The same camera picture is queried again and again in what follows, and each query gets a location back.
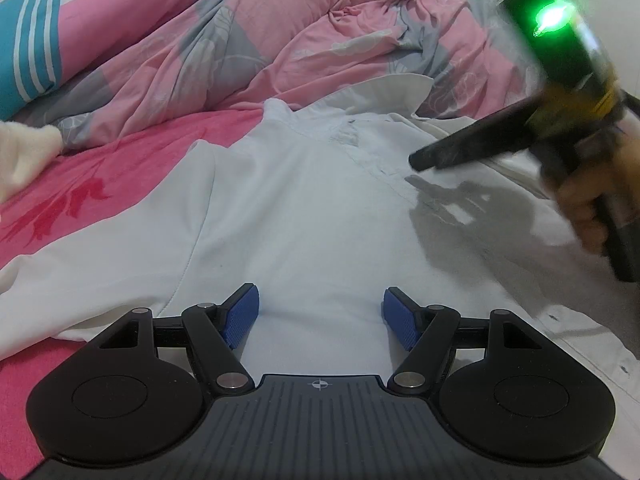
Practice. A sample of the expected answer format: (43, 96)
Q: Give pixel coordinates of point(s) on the teal pink plush blanket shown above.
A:
(30, 35)

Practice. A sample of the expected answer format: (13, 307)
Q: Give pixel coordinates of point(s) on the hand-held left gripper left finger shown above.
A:
(242, 315)

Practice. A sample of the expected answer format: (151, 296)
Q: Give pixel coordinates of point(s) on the white shirt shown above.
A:
(310, 210)

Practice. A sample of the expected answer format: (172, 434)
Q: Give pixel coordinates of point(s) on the pink grey floral quilt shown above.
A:
(300, 25)

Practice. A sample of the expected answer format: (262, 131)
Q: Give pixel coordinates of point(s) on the cream fleece cloth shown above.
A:
(25, 155)

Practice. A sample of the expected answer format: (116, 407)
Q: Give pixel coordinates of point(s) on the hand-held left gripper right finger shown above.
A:
(400, 317)

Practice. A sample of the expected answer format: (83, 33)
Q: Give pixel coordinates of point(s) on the pink floral bed sheet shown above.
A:
(100, 175)

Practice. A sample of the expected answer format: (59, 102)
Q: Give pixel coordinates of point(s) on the person's right hand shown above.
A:
(580, 205)

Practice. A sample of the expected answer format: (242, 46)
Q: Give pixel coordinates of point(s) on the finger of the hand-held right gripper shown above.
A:
(475, 145)

